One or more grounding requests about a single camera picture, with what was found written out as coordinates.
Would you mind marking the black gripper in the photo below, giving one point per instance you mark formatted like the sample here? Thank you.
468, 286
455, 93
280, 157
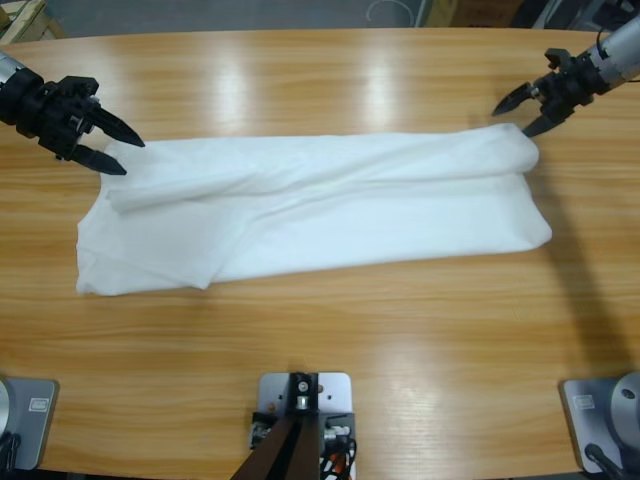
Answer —
570, 90
45, 120

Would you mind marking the white t-shirt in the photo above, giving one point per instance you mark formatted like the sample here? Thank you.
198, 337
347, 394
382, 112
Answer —
325, 215

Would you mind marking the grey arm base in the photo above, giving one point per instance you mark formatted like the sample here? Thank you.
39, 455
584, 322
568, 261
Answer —
590, 415
35, 430

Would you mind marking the grey metal equipment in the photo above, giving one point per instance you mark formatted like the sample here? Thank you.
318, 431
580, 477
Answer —
560, 12

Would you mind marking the cardboard box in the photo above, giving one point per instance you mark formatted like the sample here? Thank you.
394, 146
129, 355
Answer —
470, 10

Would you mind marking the wooden crate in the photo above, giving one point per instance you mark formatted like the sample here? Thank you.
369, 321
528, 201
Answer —
25, 20

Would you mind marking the small electronics module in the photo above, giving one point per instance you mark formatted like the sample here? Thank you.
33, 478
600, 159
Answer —
337, 430
260, 432

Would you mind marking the white mount plate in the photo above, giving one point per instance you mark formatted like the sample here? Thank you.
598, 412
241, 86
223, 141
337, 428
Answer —
335, 395

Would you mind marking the dark camera post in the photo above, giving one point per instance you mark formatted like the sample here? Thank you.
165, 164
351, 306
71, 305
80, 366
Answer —
295, 450

